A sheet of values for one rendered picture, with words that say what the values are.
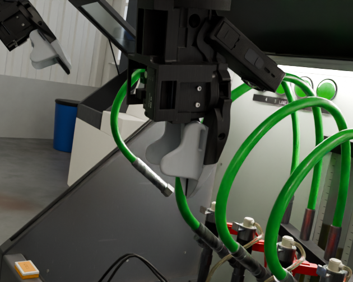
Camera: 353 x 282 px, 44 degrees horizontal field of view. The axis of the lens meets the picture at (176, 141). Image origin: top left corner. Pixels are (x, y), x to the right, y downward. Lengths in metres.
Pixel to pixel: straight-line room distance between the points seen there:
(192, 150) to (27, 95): 7.23
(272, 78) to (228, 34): 0.08
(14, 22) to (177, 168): 0.50
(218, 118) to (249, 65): 0.07
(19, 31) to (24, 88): 6.75
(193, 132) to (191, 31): 0.10
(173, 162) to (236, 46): 0.13
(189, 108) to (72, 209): 0.61
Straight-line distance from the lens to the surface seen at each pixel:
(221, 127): 0.42
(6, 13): 0.85
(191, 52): 0.42
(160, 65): 0.39
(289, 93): 0.87
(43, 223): 0.97
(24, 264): 0.90
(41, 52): 0.83
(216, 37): 0.42
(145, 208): 1.08
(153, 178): 0.80
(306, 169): 0.51
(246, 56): 0.45
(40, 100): 7.74
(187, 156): 0.44
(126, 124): 3.54
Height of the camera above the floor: 1.35
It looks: 8 degrees down
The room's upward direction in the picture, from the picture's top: 10 degrees clockwise
